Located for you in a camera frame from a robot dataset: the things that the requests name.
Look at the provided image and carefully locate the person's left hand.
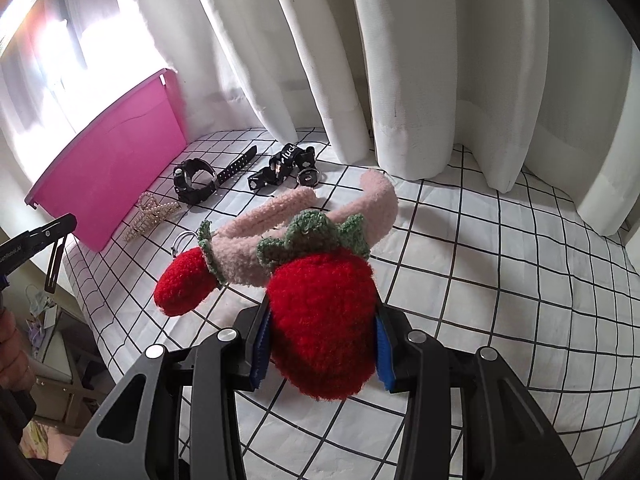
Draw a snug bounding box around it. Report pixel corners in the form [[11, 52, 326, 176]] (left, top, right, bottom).
[[0, 310, 36, 391]]

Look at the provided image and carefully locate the pearl hair claw clip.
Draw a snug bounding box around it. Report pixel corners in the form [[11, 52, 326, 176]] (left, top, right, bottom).
[[124, 192, 182, 243]]

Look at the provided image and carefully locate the black buckle strap bracelet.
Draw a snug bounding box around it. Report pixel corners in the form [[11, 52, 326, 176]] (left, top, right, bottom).
[[246, 142, 324, 194]]

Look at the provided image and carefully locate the pink plastic storage box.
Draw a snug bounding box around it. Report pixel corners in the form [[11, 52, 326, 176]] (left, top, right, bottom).
[[25, 68, 186, 252]]

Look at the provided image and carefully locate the silver bangle bracelet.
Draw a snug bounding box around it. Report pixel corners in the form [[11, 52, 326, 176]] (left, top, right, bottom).
[[169, 231, 202, 259]]

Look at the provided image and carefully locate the white curtain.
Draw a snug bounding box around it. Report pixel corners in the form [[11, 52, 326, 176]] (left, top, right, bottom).
[[1, 0, 639, 235]]

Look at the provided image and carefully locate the pink strawberry plush headband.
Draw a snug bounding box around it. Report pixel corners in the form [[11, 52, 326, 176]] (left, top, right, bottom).
[[154, 170, 398, 400]]

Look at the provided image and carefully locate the black leather watch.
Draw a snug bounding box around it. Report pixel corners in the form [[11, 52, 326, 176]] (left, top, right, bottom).
[[172, 145, 257, 206]]

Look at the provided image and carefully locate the white black grid bedsheet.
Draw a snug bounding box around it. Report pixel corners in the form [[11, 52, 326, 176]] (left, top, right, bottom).
[[64, 146, 639, 479]]

